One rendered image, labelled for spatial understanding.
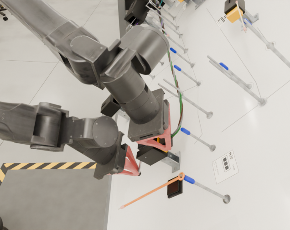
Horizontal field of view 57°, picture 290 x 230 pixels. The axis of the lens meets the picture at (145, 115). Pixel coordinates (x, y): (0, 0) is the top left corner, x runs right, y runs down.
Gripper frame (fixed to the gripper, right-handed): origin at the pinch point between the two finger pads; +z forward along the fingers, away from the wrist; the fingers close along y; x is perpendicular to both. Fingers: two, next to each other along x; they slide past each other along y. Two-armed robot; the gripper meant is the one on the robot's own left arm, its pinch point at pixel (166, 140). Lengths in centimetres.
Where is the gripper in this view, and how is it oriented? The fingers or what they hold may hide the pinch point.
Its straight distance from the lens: 53.9
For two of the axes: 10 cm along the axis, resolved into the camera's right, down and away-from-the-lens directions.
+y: 0.6, -7.3, 6.8
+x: -8.8, 2.7, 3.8
